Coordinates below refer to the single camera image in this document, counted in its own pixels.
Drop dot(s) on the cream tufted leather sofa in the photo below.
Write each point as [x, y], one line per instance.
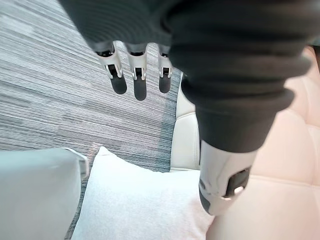
[275, 162]

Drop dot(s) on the silver robot leg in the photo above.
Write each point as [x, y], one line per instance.
[35, 195]

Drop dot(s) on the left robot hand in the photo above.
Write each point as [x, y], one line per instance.
[205, 50]

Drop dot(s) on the white fabric cushion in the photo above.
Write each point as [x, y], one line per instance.
[140, 200]

